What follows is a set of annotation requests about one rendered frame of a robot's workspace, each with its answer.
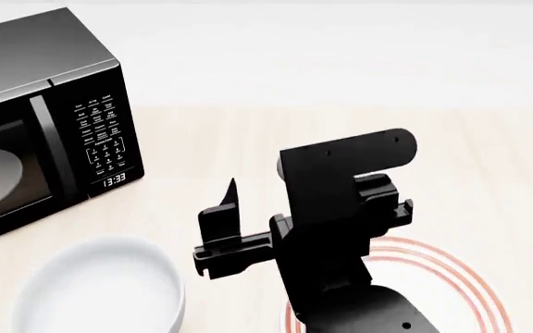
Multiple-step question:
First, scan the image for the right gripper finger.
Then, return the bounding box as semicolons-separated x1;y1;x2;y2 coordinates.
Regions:
352;172;403;214
197;177;242;246

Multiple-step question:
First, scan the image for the white plate with red rings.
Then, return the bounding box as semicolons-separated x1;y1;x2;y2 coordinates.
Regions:
279;236;515;333

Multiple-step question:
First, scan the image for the white bowl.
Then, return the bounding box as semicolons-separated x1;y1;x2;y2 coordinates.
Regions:
11;235;187;333

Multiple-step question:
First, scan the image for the black microwave oven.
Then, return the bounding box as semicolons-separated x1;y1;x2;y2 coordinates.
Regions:
0;6;146;244

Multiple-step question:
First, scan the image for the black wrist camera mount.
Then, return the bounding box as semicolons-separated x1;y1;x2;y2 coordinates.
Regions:
279;128;418;230

